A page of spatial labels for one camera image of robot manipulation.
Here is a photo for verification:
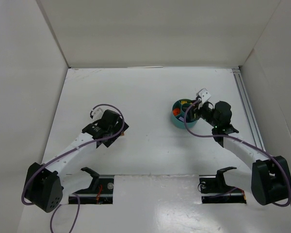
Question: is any aluminium rail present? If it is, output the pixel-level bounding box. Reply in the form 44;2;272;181
232;68;265;150

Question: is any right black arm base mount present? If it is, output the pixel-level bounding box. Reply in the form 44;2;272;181
197;166;247;204

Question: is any teal round divided container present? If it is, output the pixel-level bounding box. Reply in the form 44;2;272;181
171;99;197;129

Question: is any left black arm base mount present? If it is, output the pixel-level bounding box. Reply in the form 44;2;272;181
75;167;114;205

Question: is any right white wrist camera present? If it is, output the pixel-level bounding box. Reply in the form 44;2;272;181
196;88;211;109

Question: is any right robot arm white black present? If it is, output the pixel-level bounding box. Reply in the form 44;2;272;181
184;98;291;207

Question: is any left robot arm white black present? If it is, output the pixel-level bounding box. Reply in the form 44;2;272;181
23;109;129;213

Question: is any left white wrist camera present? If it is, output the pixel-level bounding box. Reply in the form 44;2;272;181
90;107;104;121

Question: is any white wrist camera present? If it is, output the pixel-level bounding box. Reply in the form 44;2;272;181
90;107;104;121
196;88;211;109

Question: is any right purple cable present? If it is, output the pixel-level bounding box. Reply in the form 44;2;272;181
183;99;291;206

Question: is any orange cone lego piece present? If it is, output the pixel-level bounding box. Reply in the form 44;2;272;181
173;108;180;116

